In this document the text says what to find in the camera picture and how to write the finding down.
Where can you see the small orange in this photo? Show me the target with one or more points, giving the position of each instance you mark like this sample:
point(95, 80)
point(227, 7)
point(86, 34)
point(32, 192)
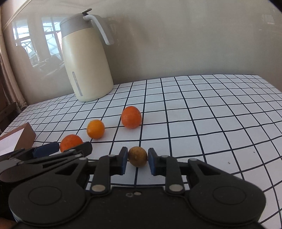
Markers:
point(95, 129)

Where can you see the cream thermos jug grey lid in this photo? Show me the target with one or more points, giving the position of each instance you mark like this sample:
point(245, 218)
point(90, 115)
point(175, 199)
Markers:
point(83, 36)

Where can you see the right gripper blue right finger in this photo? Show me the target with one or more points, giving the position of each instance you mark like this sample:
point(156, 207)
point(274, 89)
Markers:
point(168, 167)

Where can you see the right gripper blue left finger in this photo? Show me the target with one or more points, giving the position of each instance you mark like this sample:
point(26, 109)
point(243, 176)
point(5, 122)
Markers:
point(106, 167)

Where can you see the brown kiwi fruit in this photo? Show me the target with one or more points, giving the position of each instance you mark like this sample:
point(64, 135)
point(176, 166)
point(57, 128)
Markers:
point(137, 156)

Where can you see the wooden sofa orange tufted cushion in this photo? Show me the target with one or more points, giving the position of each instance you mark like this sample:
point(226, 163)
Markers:
point(8, 110)

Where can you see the large orange tangerine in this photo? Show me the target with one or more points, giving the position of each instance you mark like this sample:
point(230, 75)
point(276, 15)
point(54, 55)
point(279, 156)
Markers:
point(69, 142)

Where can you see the brown cardboard box tray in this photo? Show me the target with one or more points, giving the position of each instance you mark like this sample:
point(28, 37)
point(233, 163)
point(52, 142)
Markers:
point(18, 138)

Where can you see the white black grid tablecloth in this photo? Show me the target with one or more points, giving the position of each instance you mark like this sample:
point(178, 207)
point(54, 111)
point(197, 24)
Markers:
point(230, 121)

